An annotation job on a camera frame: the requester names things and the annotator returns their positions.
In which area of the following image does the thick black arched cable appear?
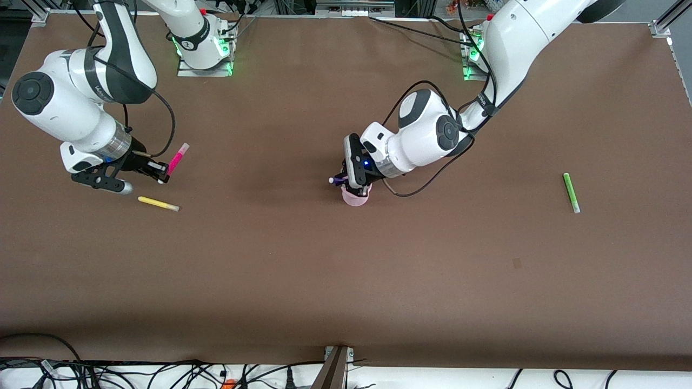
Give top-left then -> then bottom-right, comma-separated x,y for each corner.
0,332 -> 83,364

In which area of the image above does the green marker pen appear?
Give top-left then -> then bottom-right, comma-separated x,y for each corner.
562,172 -> 582,214

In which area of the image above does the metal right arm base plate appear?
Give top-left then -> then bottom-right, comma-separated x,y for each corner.
177,54 -> 235,78

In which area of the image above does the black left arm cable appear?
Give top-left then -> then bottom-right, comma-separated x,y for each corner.
381,0 -> 495,198

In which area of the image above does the yellow marker pen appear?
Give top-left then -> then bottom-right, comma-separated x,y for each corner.
137,196 -> 181,212

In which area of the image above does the long black table cable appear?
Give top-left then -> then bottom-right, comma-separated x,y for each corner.
369,16 -> 472,45

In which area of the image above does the short black table cable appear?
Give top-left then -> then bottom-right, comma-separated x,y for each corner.
427,16 -> 477,35

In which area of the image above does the pink plastic cup holder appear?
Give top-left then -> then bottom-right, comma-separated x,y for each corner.
341,183 -> 373,207

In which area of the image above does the pink marker pen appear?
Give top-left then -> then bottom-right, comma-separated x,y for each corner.
158,143 -> 190,185

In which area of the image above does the aluminium table edge post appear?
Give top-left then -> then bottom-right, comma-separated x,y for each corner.
311,346 -> 356,389

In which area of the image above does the aluminium rail with white sockets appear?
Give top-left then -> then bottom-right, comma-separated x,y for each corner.
316,0 -> 396,17

